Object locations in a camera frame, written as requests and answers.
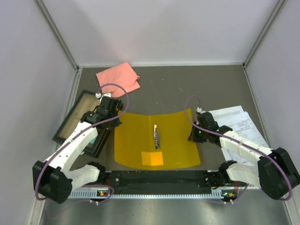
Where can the printed paper sheet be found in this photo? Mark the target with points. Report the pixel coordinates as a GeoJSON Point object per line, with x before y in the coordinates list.
{"type": "Point", "coordinates": [243, 125]}
{"type": "Point", "coordinates": [225, 112]}

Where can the pink folded cloth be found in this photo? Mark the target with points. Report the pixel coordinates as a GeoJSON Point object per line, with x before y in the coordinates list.
{"type": "Point", "coordinates": [122, 75]}

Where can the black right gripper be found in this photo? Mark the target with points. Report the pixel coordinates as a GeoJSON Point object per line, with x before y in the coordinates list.
{"type": "Point", "coordinates": [193, 137]}

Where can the metal folder clip mechanism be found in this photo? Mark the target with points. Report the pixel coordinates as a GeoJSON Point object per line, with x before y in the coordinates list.
{"type": "Point", "coordinates": [156, 137]}

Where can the black framed wooden tray box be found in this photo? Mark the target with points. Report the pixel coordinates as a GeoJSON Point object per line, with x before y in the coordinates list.
{"type": "Point", "coordinates": [85, 102]}

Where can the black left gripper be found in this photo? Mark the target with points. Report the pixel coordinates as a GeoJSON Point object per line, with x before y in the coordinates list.
{"type": "Point", "coordinates": [116, 123]}

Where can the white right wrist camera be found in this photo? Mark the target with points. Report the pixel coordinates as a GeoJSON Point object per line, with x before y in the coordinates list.
{"type": "Point", "coordinates": [199, 110]}

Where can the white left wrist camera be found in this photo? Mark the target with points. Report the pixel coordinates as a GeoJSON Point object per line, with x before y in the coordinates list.
{"type": "Point", "coordinates": [100, 95]}

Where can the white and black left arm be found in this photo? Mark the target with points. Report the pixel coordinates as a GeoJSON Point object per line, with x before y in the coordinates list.
{"type": "Point", "coordinates": [53, 178]}

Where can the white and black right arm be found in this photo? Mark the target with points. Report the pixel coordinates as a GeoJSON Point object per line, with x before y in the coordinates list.
{"type": "Point", "coordinates": [273, 171]}

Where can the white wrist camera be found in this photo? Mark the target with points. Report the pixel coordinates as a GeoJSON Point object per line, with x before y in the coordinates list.
{"type": "Point", "coordinates": [100, 95]}
{"type": "Point", "coordinates": [199, 110]}

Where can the yellow plastic folder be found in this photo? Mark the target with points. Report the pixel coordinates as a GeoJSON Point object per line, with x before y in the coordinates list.
{"type": "Point", "coordinates": [134, 142]}

